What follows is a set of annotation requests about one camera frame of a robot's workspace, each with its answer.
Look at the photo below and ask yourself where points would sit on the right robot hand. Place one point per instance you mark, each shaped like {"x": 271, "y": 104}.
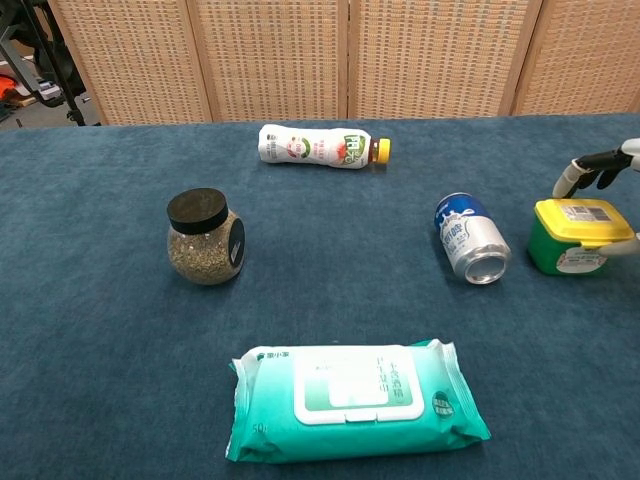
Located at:
{"x": 607, "y": 165}

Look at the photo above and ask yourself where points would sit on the green tub with yellow lid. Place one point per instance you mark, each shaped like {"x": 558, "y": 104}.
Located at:
{"x": 560, "y": 240}

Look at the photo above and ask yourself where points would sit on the blue and silver drink can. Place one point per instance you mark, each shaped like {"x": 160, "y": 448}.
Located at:
{"x": 470, "y": 240}

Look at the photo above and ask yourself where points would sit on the white bottle with yellow cap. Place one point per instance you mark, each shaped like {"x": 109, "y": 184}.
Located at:
{"x": 310, "y": 146}

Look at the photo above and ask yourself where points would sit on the woven rattan folding screen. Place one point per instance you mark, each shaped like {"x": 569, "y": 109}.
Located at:
{"x": 320, "y": 55}

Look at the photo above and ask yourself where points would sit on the green wet wipes pack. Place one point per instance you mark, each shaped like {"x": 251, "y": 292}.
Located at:
{"x": 350, "y": 405}

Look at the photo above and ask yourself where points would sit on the glass jar with black lid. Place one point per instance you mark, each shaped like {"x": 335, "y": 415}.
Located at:
{"x": 202, "y": 245}

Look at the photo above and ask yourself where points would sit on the blue table cloth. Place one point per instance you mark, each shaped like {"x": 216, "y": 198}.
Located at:
{"x": 100, "y": 325}

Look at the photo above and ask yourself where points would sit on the black tripod stand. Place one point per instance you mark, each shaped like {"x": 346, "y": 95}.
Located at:
{"x": 50, "y": 55}

